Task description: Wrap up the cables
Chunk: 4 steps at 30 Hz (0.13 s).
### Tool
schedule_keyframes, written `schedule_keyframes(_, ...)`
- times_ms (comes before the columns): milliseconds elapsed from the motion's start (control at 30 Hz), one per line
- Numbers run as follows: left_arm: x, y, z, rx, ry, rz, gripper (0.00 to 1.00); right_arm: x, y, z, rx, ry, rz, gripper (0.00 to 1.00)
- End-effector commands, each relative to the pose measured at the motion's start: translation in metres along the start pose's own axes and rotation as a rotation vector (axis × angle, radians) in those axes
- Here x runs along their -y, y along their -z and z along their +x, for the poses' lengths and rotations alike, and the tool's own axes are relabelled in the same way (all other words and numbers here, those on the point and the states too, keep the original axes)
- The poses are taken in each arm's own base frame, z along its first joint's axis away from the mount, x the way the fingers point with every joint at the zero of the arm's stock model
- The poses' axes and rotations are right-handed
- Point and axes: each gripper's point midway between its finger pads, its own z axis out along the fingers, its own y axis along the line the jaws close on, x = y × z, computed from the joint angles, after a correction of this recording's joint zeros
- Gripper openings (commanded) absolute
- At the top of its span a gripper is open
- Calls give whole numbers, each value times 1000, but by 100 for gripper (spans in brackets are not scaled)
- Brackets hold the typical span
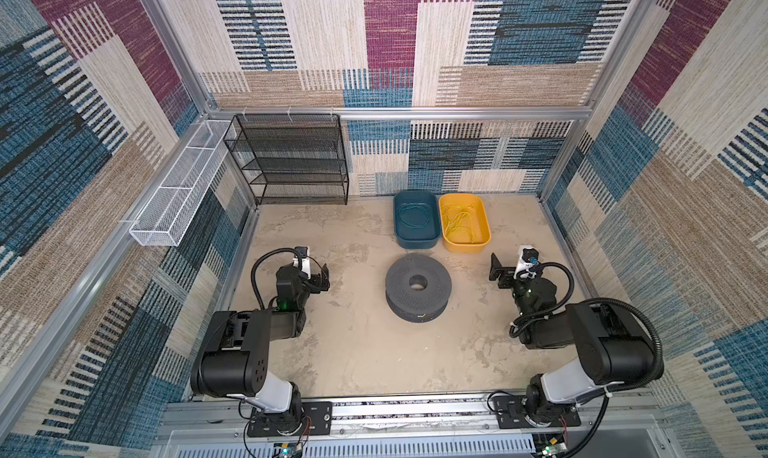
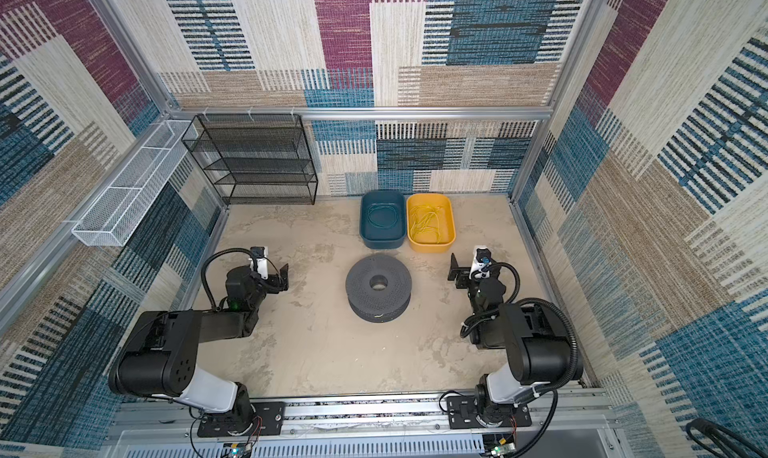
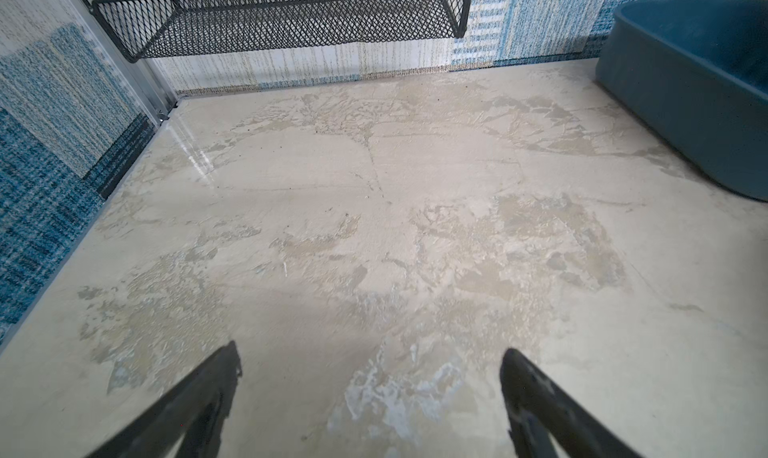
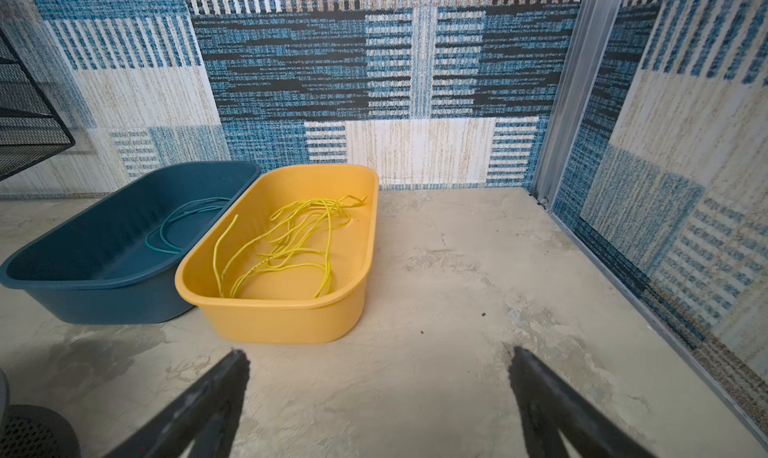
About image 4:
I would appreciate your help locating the black wire shelf rack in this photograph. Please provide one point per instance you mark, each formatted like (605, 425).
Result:
(31, 129)

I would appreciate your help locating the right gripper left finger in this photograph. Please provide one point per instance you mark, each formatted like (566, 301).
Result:
(202, 421)

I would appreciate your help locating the yellow plastic bin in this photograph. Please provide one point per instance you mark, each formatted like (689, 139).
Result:
(287, 263)

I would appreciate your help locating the dark grey spool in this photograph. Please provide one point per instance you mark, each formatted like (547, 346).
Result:
(34, 431)

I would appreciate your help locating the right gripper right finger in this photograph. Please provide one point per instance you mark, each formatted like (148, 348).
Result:
(553, 413)

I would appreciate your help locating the teal plastic bin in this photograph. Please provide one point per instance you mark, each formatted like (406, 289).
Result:
(115, 262)

